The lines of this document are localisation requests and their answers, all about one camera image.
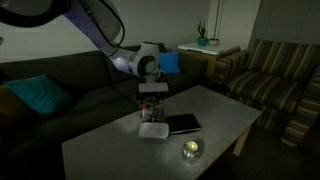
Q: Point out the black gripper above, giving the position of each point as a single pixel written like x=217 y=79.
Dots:
x=151 y=97

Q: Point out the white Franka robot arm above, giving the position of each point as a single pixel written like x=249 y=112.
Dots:
x=146 y=66

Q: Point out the clear plastic container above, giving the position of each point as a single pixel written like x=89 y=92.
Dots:
x=151 y=111

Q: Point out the black spiral notebook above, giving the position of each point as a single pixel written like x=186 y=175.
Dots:
x=183 y=123

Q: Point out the blue pillow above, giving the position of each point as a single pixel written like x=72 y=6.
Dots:
x=170 y=62

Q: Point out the candle in glass jar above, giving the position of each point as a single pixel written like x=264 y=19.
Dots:
x=191 y=149

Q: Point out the dark patterned sofa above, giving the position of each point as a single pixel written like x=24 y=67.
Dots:
x=83 y=96

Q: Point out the wooden side table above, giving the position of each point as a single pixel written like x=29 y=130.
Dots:
x=206 y=65

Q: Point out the teal plant pot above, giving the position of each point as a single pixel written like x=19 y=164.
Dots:
x=202 y=41

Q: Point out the small white pot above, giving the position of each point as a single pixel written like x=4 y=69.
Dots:
x=214 y=42

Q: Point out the green spiky plant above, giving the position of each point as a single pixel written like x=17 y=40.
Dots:
x=202 y=30

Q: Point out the teal pillow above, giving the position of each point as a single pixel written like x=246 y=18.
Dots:
x=40 y=93

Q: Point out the striped armchair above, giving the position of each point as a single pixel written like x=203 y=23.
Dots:
x=270 y=83

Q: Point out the mustard pillow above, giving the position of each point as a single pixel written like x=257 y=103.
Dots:
x=8 y=106

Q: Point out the window blinds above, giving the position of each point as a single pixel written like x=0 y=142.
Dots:
x=286 y=20

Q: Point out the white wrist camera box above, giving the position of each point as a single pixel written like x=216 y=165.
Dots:
x=153 y=87

